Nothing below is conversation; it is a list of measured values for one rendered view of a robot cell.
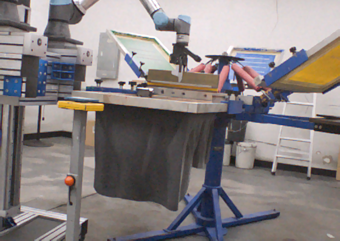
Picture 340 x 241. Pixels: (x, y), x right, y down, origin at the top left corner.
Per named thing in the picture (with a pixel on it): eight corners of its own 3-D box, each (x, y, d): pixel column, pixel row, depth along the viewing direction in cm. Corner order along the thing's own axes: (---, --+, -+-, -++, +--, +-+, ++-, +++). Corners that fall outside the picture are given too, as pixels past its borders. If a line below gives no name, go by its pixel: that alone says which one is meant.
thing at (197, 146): (180, 210, 173) (189, 111, 171) (172, 209, 175) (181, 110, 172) (210, 190, 216) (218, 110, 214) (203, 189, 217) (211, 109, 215)
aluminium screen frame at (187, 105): (196, 113, 159) (197, 103, 158) (70, 99, 180) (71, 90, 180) (240, 110, 232) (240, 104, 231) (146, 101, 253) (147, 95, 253)
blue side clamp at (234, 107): (229, 114, 203) (230, 99, 203) (219, 113, 205) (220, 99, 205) (241, 113, 231) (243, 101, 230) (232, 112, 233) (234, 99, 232)
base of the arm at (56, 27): (37, 36, 216) (39, 17, 216) (51, 39, 231) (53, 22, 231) (62, 37, 213) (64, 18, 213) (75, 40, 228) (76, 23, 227)
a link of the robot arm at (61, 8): (43, 17, 217) (45, -7, 216) (54, 22, 230) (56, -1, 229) (64, 19, 215) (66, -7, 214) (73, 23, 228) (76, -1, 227)
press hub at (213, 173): (225, 243, 283) (246, 50, 276) (173, 232, 298) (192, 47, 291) (237, 227, 320) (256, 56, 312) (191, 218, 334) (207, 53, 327)
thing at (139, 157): (177, 213, 171) (187, 111, 169) (87, 193, 188) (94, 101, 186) (180, 211, 174) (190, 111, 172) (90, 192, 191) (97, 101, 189)
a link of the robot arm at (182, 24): (177, 16, 228) (192, 17, 226) (175, 36, 228) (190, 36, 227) (175, 13, 220) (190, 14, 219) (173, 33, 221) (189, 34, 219)
